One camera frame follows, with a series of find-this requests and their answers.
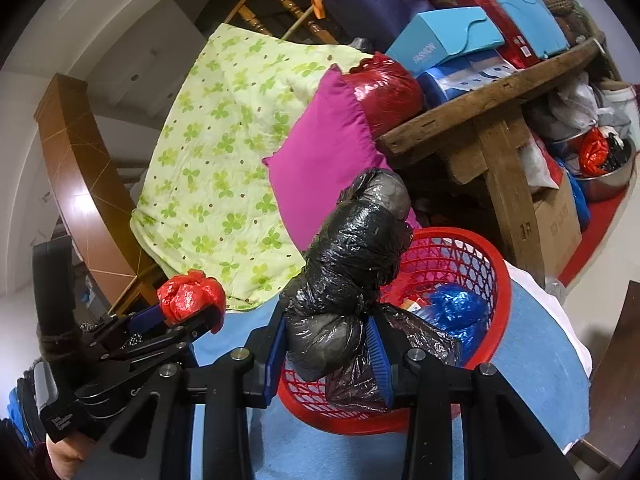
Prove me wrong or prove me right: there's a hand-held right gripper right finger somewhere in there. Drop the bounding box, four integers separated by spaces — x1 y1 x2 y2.
365 315 581 480

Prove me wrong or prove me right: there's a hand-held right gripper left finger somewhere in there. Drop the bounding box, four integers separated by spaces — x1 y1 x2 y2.
75 302 288 480

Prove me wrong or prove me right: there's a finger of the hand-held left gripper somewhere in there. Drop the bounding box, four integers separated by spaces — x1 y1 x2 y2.
80 302 168 348
100 305 224 363

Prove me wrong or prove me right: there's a white red medicine box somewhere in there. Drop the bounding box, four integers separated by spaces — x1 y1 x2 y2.
400 295 433 314

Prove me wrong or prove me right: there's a blue plastic bag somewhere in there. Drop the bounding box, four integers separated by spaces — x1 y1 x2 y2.
430 283 491 356

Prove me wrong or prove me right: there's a black plastic bag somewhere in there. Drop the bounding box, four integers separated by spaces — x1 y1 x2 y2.
279 167 463 413

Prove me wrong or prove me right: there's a red plastic basket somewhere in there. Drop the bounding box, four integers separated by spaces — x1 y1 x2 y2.
276 227 513 436

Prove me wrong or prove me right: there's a person's left forearm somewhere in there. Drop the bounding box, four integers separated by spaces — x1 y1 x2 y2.
30 432 96 480

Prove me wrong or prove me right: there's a wooden headboard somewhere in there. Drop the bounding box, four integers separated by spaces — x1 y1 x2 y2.
35 74 166 311

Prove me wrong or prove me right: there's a blue cloth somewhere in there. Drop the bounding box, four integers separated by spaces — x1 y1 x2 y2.
190 280 593 480

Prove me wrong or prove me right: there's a green clover quilt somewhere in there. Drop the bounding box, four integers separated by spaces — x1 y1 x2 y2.
130 24 373 311

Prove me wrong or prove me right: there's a magenta pillow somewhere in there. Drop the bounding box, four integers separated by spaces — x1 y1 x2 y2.
262 65 421 253

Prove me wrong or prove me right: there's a brown cardboard box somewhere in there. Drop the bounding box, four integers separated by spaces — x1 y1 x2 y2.
532 175 583 276

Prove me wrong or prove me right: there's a dark wooden furniture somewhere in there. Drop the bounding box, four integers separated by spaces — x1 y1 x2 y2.
570 280 640 472

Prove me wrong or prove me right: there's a shiny red bag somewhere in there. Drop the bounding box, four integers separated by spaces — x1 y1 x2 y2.
350 52 426 138

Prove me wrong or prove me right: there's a wooden table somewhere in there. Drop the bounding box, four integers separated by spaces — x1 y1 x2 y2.
375 35 608 278

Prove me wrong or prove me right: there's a metal basin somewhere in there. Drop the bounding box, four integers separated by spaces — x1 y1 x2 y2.
550 127 638 202

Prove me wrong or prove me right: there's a blue white package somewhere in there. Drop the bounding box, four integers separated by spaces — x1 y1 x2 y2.
417 52 526 111

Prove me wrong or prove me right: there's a small red plastic bag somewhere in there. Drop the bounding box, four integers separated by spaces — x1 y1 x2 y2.
579 127 612 176

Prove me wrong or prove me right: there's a white plastic bag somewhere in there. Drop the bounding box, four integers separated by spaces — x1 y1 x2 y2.
547 72 601 128

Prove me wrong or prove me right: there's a light blue cardboard box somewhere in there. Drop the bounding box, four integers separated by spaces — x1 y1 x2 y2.
385 7 506 76

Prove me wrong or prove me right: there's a white bucket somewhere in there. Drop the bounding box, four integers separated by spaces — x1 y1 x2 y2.
600 82 640 136

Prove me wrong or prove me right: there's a navy bag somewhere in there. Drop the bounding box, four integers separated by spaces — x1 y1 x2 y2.
309 0 436 53

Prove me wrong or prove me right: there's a red cardboard box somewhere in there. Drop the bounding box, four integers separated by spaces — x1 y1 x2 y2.
445 0 541 68

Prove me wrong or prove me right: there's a large teal box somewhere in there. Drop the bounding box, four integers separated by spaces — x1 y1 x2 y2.
475 0 571 58

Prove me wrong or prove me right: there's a wooden spindle rail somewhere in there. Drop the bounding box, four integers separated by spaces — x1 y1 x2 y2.
220 0 341 46

